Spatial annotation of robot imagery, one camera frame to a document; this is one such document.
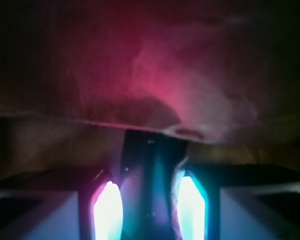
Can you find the brown paper bag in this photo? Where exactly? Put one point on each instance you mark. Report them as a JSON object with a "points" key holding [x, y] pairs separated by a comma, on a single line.
{"points": [[222, 74]]}

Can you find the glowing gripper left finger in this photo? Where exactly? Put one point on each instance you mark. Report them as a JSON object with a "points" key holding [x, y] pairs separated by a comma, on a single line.
{"points": [[100, 208]]}

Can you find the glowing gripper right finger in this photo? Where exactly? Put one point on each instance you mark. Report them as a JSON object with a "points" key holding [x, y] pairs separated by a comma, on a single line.
{"points": [[195, 204]]}

